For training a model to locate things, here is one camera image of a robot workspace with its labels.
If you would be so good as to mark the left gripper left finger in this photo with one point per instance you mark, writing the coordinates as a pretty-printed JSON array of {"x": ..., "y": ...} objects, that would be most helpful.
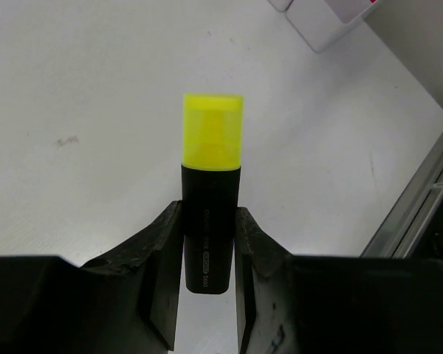
[{"x": 123, "y": 301}]

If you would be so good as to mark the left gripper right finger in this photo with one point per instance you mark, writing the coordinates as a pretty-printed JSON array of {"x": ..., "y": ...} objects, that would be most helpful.
[{"x": 288, "y": 303}]

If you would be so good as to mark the yellow highlighter marker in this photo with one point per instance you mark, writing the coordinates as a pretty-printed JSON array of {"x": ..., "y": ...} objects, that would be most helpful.
[{"x": 211, "y": 173}]

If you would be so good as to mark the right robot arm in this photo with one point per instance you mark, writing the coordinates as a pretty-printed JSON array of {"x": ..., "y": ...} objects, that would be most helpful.
[{"x": 428, "y": 243}]

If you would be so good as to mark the white compartment organizer box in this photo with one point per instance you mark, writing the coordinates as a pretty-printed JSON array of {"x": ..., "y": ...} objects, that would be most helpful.
[{"x": 322, "y": 22}]

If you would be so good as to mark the aluminium rail frame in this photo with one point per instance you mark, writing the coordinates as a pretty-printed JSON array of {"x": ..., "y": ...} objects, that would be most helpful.
[{"x": 393, "y": 229}]

